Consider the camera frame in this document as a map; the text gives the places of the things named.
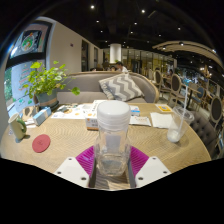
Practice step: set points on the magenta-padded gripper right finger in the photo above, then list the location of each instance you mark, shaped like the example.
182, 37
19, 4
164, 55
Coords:
153, 168

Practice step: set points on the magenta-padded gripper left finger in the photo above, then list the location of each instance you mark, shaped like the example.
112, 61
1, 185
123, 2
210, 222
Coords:
71, 168

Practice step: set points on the clear plastic bottle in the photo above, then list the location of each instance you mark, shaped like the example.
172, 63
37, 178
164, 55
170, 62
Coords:
112, 140

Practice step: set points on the flat round red coaster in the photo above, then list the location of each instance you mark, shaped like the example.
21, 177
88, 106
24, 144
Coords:
41, 143

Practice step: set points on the clear plastic cup with straw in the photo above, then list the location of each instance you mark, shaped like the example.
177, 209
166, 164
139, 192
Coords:
176, 128

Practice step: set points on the white paper napkin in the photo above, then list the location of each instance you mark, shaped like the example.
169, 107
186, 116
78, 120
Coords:
161, 120

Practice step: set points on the white orange medicine box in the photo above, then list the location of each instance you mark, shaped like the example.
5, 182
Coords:
90, 122

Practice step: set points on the white paper sheet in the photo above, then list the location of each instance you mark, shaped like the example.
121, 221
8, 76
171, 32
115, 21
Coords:
140, 120

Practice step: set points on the printed white leaflet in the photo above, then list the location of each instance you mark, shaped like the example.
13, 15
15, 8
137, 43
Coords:
75, 111

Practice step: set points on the light blue white carton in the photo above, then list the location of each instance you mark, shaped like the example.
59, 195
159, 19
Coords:
41, 116

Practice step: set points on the small blue white packet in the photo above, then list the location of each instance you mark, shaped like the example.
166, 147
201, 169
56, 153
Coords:
135, 111

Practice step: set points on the small yellow card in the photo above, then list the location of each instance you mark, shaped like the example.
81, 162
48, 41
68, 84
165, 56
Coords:
164, 108

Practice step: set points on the white paper strip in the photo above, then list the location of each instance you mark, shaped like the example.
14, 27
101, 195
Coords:
30, 122

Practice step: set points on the grey tufted chair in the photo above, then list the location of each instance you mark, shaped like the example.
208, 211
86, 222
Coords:
205, 128

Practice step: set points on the group of round-backed chairs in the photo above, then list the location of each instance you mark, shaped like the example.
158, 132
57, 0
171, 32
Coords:
175, 86

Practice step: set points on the grey curved sofa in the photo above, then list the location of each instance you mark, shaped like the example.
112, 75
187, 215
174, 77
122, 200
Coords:
83, 83

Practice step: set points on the grey white chevron cushion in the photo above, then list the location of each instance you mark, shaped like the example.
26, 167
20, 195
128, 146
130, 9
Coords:
121, 87

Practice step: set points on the green potted plant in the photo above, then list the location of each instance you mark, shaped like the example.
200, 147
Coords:
45, 81

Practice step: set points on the person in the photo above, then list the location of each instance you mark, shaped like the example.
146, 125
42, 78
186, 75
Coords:
122, 68

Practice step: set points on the white round column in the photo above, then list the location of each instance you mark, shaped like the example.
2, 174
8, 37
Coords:
115, 52

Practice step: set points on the round green window picture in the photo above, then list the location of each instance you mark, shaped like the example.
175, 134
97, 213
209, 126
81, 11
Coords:
30, 41

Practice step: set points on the group of ceiling lights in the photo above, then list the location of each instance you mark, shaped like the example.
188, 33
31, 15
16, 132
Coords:
143, 11

